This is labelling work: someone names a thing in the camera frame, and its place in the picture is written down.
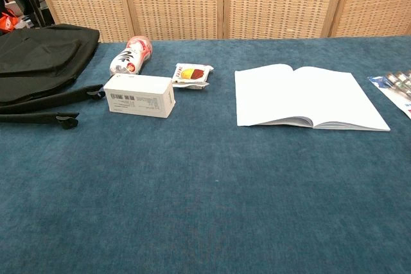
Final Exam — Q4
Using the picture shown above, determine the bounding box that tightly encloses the white book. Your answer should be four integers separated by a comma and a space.
234, 63, 391, 132

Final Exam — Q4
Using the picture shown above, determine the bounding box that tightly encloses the white snack packet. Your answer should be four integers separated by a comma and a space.
171, 63, 214, 90

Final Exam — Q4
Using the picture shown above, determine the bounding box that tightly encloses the blue table cloth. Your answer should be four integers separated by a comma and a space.
0, 35, 411, 274

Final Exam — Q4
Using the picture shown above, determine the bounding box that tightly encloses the white cardboard box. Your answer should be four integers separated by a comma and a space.
103, 73, 177, 119

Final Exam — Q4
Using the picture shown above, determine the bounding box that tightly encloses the red white drink bottle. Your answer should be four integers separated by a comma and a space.
109, 35, 153, 76

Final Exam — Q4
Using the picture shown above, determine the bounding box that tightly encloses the woven wooden folding screen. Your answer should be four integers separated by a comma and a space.
30, 0, 411, 44

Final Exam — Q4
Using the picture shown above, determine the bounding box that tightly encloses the black backpack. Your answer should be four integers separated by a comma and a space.
0, 23, 107, 130

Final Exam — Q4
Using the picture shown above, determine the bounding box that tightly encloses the blue white blister pack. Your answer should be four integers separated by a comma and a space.
367, 70, 411, 120

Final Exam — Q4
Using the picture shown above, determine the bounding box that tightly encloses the orange white bag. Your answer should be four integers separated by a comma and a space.
0, 12, 21, 33

